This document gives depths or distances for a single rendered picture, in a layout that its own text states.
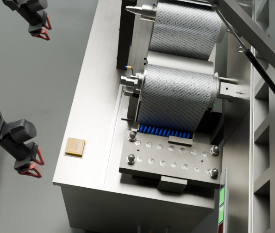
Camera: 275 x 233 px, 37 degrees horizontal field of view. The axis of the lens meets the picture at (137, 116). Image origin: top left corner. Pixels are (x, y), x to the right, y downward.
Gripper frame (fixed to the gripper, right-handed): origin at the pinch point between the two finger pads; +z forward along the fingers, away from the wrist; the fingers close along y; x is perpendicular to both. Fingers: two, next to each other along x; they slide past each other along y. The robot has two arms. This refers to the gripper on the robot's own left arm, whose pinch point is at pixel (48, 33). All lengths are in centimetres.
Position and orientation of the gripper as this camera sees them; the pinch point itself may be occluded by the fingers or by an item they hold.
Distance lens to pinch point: 186.4
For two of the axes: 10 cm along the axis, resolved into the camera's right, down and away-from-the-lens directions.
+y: 0.2, -8.8, 4.7
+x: -9.1, 1.7, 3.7
